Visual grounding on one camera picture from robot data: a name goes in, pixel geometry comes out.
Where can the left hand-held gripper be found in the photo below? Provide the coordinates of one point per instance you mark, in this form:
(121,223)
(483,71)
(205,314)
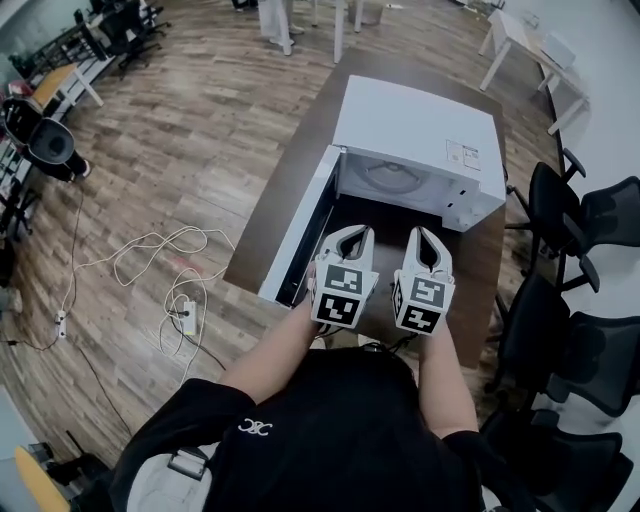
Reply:
(340,300)

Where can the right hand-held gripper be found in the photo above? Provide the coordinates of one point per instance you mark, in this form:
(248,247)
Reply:
(425,295)

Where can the clear glass microwave plate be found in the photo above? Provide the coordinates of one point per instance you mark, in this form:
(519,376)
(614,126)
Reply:
(400,181)

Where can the person's left forearm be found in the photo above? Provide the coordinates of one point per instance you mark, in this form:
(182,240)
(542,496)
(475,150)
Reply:
(275,355)

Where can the person's right forearm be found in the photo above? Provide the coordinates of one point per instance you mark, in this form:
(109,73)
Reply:
(445,385)

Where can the person's left hand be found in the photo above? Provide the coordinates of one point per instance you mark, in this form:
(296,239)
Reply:
(311,282)

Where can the dark brown wooden table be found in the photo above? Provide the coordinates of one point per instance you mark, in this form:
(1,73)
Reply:
(460,280)

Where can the white microwave oven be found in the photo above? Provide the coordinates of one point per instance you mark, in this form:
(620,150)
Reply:
(410,125)

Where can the person's black shirt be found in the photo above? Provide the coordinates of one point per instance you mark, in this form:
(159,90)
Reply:
(200,415)

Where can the white box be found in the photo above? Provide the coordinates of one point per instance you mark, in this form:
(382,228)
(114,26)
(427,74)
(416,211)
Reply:
(557,50)

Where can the small white power strip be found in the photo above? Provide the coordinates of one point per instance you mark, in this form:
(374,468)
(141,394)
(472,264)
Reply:
(60,325)

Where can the light grey pouch with buckle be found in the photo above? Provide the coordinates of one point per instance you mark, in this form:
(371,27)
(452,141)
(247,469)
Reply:
(160,480)

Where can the black swivel chair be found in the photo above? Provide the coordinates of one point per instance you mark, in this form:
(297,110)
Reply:
(130,35)

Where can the wooden top desk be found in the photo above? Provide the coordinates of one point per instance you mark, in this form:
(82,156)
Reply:
(55,82)

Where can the black metal desk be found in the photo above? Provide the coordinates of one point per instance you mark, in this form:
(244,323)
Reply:
(70,42)

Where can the yellow table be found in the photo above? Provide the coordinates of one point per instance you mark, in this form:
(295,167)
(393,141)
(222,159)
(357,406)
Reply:
(37,480)

